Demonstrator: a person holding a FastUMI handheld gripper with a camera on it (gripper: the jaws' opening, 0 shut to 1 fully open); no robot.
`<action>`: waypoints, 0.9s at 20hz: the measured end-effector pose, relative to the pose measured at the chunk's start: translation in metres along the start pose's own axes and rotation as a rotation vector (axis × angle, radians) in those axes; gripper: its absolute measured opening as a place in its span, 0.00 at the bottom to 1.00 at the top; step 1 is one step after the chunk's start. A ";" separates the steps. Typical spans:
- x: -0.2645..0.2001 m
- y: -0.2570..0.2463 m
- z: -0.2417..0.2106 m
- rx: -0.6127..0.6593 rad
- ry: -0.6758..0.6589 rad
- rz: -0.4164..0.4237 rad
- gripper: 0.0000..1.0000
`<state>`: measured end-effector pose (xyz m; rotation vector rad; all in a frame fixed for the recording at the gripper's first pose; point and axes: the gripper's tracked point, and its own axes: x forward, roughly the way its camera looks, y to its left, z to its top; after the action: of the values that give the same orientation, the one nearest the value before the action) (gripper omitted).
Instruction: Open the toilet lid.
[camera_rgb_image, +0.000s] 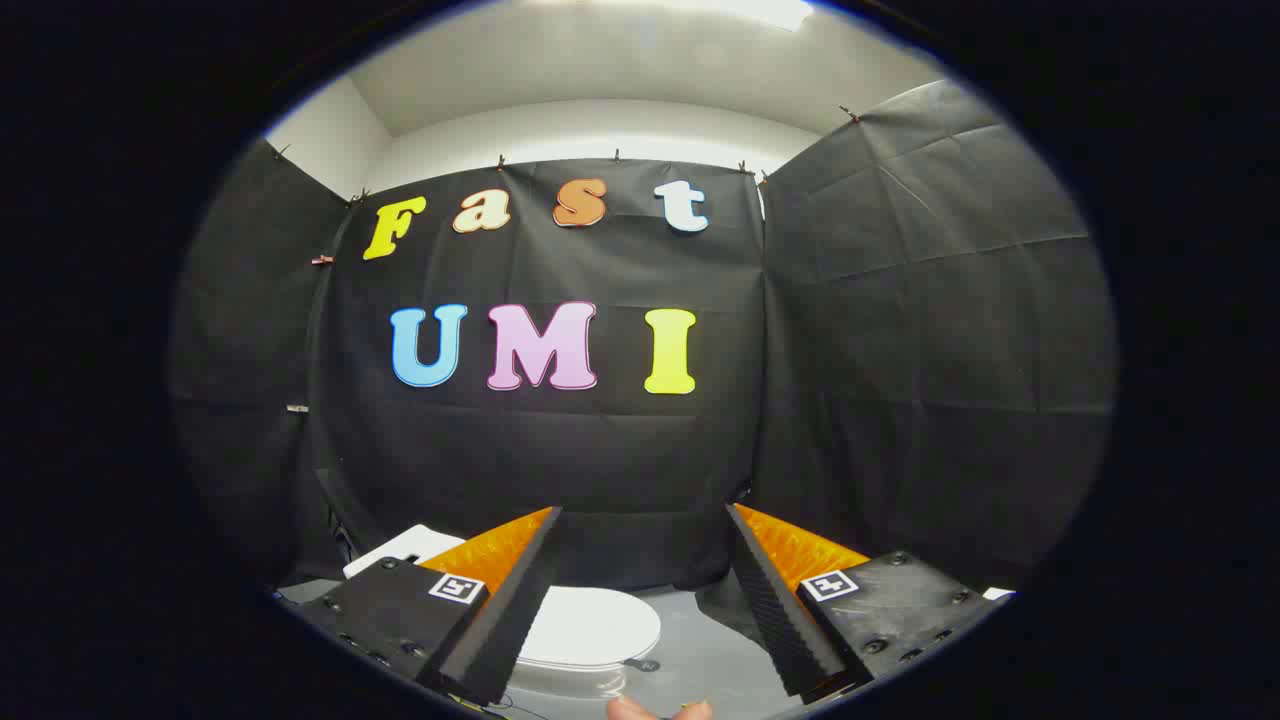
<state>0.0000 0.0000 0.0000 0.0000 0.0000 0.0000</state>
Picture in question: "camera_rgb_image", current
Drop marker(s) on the white toilet tank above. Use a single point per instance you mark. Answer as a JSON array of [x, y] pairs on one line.
[[405, 550]]

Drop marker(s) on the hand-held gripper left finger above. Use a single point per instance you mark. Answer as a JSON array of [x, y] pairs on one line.
[[505, 620]]

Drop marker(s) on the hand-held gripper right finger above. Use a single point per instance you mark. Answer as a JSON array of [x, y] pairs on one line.
[[780, 615]]

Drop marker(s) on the white toilet lid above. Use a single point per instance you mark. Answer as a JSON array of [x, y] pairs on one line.
[[595, 625]]

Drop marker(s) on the black backdrop cloth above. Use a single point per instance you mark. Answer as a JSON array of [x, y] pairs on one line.
[[620, 450]]

